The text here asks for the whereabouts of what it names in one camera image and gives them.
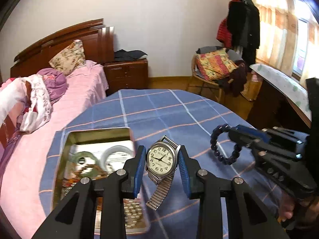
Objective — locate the wooden bead mala orange tassel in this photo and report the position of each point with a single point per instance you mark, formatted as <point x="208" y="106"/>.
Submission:
<point x="92" y="171"/>

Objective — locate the pink bed sheet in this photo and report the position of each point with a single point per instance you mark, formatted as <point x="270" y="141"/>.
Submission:
<point x="20" y="184"/>

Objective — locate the wicker chair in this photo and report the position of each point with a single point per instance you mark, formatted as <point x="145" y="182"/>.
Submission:
<point x="210" y="85"/>

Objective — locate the floral pillow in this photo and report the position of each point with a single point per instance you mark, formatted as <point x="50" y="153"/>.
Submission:
<point x="70" y="58"/>

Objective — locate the patchwork quilt bundle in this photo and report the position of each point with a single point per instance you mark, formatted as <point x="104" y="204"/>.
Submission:
<point x="26" y="104"/>

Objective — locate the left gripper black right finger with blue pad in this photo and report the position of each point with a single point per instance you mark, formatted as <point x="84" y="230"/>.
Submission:
<point x="197" y="182"/>

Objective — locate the dark folded clothes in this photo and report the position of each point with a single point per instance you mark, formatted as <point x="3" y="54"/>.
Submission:
<point x="129" y="56"/>

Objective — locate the orange patterned curtain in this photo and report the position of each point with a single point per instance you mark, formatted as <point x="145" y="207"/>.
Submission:
<point x="278" y="34"/>

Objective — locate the hanging dark coats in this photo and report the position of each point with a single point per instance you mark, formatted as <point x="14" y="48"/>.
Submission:
<point x="241" y="29"/>

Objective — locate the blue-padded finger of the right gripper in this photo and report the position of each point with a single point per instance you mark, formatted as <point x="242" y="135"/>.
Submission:
<point x="244" y="135"/>

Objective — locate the wooden nightstand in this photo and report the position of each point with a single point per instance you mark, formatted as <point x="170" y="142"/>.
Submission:
<point x="126" y="75"/>

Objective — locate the colourful patterned cushion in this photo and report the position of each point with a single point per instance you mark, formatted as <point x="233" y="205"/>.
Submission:
<point x="215" y="65"/>

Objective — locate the dark green jade bangle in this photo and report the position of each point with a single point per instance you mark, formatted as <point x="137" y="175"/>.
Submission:
<point x="80" y="159"/>

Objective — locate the person's right hand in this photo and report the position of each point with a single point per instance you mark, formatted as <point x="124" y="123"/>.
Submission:
<point x="306" y="209"/>

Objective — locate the wooden headboard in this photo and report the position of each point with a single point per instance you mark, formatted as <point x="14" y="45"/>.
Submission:
<point x="97" y="39"/>

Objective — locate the silver wristwatch cream dial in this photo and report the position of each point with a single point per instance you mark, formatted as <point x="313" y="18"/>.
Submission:
<point x="161" y="163"/>

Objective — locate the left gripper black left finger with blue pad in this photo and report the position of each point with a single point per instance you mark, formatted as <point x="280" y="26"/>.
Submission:
<point x="127" y="185"/>

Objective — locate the leaf-print covered desk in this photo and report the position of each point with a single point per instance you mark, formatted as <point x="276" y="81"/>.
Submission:
<point x="281" y="101"/>

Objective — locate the printed paper leaflet in tin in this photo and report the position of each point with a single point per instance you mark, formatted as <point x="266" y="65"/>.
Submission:
<point x="97" y="149"/>

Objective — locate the pale jade bangle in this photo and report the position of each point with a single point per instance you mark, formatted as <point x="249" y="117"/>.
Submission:
<point x="115" y="157"/>

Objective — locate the rectangular metal tin box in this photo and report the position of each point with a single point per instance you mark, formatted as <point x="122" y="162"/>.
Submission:
<point x="135" y="215"/>

